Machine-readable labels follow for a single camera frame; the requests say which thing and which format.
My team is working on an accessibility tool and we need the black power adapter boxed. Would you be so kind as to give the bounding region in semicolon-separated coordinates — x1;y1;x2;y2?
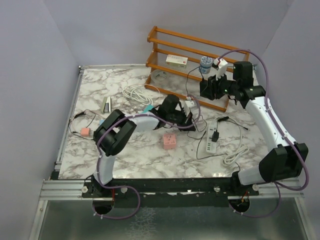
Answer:
199;78;215;100

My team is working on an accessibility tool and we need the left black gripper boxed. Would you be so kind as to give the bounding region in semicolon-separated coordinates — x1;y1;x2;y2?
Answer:
166;107;196;132

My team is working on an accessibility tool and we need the white power strip cord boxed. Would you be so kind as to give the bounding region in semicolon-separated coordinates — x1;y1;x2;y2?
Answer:
221;116;250;167

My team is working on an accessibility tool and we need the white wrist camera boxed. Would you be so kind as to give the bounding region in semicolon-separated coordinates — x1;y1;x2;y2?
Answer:
212;58;228;80
183;100;198;116

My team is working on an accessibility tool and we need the white power strip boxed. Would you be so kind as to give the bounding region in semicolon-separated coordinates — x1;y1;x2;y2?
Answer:
205;124;217;154

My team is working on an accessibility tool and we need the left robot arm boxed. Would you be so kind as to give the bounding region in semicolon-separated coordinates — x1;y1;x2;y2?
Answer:
93;94;201;198

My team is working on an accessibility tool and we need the white cardboard box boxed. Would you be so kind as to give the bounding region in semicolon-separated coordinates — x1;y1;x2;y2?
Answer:
165;54;188;69

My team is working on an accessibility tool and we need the pink cube socket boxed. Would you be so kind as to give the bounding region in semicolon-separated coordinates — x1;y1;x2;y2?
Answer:
162;133;177;150

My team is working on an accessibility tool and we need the orange wooden shelf rack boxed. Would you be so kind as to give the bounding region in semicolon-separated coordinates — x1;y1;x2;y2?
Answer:
144;25;251;113

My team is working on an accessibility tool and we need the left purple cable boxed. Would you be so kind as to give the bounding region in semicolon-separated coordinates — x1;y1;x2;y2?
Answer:
92;94;202;220

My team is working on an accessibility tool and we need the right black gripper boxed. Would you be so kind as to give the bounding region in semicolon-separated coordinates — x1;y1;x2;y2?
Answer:
201;70;240;101

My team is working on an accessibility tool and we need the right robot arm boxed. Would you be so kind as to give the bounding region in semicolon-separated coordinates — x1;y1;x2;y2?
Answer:
208;58;309;196

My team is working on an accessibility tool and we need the blue lidded jar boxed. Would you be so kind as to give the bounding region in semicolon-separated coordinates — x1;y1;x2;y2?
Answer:
199;56;213;74

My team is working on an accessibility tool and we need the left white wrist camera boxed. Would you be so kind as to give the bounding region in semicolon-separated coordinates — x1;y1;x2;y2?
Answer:
183;100;198;116

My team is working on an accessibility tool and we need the aluminium rail frame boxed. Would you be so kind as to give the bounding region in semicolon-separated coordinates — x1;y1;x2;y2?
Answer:
39;180;84;201

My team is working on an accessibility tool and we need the clear tape roll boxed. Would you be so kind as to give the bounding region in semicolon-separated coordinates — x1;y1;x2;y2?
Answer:
150;69;167;82

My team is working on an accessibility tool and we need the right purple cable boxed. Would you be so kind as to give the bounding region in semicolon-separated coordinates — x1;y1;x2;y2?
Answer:
214;48;311;217

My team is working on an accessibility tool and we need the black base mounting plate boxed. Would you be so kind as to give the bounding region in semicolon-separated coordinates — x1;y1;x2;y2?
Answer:
82;177;259;208

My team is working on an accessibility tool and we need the white coiled power cord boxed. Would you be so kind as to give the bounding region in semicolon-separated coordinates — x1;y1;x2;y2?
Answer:
121;84;154;106

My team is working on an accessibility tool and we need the teal power strip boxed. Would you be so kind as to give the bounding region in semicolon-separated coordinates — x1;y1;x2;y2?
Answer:
141;104;154;114

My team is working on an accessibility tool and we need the grey white stapler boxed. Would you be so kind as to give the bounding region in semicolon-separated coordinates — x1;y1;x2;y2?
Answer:
100;97;112;114

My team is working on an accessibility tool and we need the small salmon charger plug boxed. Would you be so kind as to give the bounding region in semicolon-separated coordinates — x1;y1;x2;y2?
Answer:
80;127;93;138

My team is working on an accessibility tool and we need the black thin cable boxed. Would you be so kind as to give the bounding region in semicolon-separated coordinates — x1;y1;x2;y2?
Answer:
184;66;208;133

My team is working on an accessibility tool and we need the purple cable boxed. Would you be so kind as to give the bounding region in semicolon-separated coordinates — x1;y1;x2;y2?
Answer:
214;48;311;217
92;94;202;220

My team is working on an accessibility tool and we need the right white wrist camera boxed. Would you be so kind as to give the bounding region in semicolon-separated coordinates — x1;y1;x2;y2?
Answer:
212;58;228;80

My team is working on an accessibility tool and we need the black cable of plug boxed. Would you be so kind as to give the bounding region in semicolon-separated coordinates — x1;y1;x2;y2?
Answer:
196;116;250;160

